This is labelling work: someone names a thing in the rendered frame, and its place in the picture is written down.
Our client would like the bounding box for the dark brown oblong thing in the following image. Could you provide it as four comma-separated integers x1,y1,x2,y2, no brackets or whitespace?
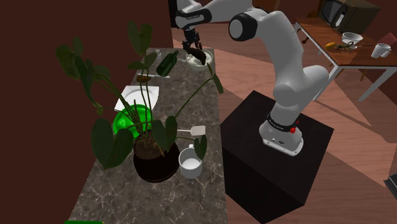
189,46,207,67

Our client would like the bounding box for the white bowl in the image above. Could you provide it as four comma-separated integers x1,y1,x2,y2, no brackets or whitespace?
185,48,214,72

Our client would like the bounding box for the dark green bottle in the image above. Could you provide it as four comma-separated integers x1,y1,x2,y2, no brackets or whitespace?
156,50,179,78

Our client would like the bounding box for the white table knife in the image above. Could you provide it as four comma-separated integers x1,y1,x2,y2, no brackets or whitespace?
145,73,171,80

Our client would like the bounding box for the white square plate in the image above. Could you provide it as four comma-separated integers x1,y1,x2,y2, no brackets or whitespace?
114,85,160,113

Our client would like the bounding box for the white spatula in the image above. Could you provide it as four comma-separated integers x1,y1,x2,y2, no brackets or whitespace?
176,125,207,137

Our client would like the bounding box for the bright green bowl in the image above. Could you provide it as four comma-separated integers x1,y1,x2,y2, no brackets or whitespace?
112,104,154,139

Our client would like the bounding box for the white mug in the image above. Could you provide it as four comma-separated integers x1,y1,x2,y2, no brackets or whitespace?
178,143,204,180

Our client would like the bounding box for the potted plant in black pot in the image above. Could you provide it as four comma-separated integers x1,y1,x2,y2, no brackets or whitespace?
55,20,225,183

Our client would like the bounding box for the black robot stand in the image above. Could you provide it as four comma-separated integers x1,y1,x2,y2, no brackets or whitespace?
219,90,335,224

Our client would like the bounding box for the wooden table with white legs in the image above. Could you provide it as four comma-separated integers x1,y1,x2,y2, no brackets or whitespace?
293,0,397,102

